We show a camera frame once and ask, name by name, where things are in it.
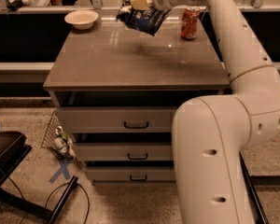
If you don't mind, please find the blue chip bag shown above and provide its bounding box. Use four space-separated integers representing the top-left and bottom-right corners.
116 6 171 36

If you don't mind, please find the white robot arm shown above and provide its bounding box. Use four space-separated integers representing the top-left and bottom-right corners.
131 0 280 224

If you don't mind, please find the white paper bowl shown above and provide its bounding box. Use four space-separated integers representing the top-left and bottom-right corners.
64 10 99 30

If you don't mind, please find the red soda can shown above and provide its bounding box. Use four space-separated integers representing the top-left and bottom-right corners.
180 7 200 40

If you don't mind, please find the grey drawer cabinet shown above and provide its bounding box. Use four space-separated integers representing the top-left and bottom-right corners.
42 7 231 186

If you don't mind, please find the top grey drawer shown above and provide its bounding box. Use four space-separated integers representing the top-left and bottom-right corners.
56 107 175 133

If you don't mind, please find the grey drawer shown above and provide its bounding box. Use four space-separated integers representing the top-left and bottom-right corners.
83 167 175 182
56 107 175 133
73 143 172 161

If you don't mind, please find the middle grey drawer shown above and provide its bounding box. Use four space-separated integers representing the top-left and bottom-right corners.
73 143 172 161

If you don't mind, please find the white bottle in basket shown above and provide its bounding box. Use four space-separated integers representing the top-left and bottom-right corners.
54 126 68 155

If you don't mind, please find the bottom grey drawer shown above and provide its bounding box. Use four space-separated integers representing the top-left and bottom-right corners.
83 167 175 182

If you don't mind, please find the blue tape cross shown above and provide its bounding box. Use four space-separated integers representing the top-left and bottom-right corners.
49 160 71 183

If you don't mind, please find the black cart tray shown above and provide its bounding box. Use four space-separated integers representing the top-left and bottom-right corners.
0 132 32 186

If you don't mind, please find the black cart base leg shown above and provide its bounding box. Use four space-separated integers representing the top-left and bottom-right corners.
0 176 78 224

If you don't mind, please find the black metal floor bar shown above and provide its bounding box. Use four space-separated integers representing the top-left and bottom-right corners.
239 154 269 224

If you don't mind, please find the wire mesh basket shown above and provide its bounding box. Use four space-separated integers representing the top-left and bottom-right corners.
41 113 74 161

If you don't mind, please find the black floor cable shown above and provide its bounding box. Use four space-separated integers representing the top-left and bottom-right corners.
7 175 91 224

